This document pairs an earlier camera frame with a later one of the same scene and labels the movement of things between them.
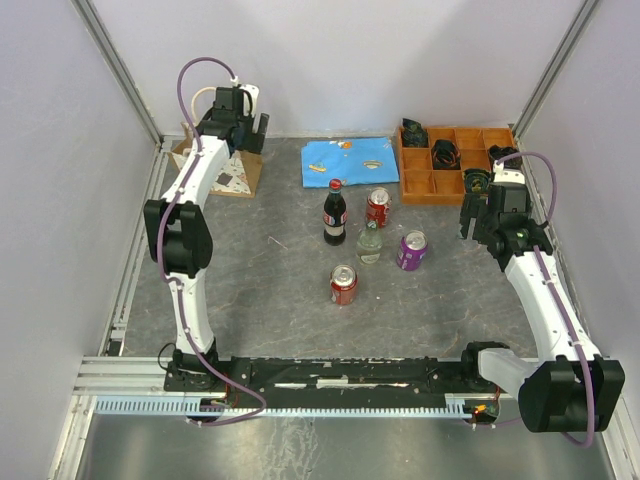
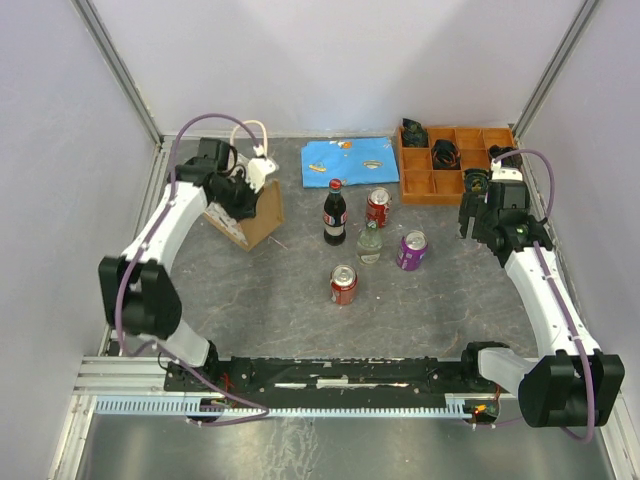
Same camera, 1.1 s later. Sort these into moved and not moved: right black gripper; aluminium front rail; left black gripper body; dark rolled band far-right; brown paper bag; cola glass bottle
Moved: brown paper bag; left black gripper body
Not moved: dark rolled band far-right; right black gripper; cola glass bottle; aluminium front rail
